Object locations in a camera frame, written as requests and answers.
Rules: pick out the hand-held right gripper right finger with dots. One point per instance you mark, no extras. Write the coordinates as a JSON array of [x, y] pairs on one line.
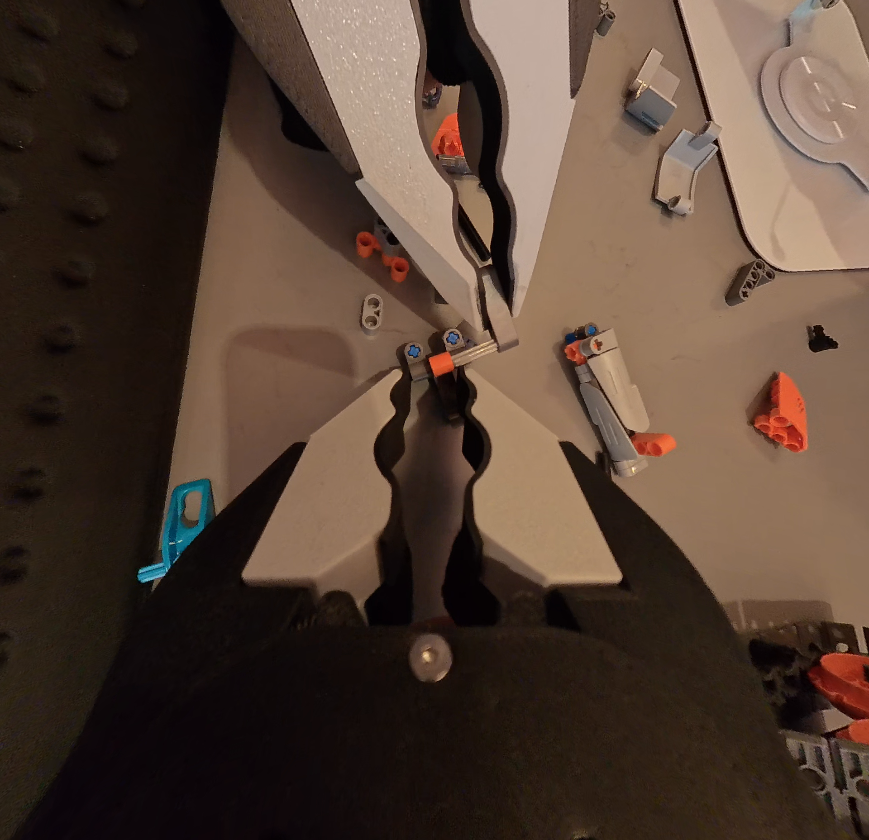
[[543, 514]]

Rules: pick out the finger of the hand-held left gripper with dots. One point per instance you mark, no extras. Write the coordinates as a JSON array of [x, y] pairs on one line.
[[536, 107], [380, 107]]

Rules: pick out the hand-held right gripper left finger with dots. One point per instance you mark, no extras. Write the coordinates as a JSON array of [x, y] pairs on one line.
[[319, 514]]

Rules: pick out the grey orange blue block assembly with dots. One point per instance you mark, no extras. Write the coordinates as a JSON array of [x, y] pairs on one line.
[[441, 363]]

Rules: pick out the grey claw piece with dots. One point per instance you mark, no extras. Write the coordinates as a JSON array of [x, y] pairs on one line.
[[432, 95]]

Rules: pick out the orange angled panel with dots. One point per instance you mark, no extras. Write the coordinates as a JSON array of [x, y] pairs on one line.
[[448, 137]]

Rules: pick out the black axle pin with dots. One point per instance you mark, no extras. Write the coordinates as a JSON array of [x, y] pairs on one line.
[[602, 461]]

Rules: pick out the grey tube sleeve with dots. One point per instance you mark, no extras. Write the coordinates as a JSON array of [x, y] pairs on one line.
[[458, 168]]

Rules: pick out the grey double connector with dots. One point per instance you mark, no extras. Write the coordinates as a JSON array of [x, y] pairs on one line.
[[605, 20]]

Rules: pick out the light grey box panel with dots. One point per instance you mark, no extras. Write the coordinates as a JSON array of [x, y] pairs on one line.
[[652, 96]]

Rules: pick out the cyan plastic brick tool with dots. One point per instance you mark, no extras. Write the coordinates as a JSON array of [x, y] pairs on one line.
[[187, 514]]

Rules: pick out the white grey orange block assembly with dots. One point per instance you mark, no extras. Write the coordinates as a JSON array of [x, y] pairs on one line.
[[614, 392]]

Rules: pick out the orange bush grey connector assembly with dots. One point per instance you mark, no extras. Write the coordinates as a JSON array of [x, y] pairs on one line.
[[383, 249]]

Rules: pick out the long black axle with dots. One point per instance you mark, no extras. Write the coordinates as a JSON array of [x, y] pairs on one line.
[[475, 236]]

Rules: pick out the light grey curved fender panel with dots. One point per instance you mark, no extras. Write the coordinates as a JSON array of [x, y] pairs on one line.
[[682, 168]]

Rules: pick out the light grey two-hole connector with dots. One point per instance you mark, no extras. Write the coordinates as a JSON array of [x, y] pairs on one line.
[[370, 312]]

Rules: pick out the white book stand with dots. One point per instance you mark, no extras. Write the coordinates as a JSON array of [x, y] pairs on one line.
[[767, 175]]

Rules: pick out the orange wedge block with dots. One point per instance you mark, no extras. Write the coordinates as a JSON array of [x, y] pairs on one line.
[[784, 412]]

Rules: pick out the dark grey short beam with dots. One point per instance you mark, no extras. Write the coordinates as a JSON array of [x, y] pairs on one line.
[[750, 283]]

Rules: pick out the black dimpled mat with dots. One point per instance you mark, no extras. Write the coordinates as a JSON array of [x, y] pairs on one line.
[[102, 310]]

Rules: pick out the small black connector piece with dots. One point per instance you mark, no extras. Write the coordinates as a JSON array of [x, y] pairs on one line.
[[820, 339]]

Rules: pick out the grey orange tracked toy robot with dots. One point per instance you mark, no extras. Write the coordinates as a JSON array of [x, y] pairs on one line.
[[828, 718]]

